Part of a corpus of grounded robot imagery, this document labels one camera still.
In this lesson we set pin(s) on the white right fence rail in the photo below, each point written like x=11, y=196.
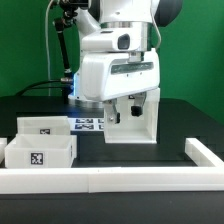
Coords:
x=201, y=155

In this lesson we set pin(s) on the white drawer cabinet box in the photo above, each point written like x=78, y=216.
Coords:
x=132, y=129

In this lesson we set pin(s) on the fiducial marker sheet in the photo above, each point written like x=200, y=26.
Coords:
x=86, y=124

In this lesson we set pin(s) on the white drawer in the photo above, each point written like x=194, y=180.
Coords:
x=50, y=125
x=41, y=151

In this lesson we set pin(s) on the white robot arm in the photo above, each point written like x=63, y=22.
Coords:
x=123, y=26

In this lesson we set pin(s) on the white rear drawer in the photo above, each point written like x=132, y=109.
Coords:
x=50, y=125

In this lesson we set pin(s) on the white front drawer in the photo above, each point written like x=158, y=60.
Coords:
x=41, y=151

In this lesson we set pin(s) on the white left fence block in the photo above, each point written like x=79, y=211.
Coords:
x=3, y=144

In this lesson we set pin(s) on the white front fence rail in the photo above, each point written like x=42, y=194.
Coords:
x=94, y=180

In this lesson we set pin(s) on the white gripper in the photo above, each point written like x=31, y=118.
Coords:
x=106, y=76

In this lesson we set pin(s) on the white fence rail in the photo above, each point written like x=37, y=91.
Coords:
x=94, y=180
x=201, y=155

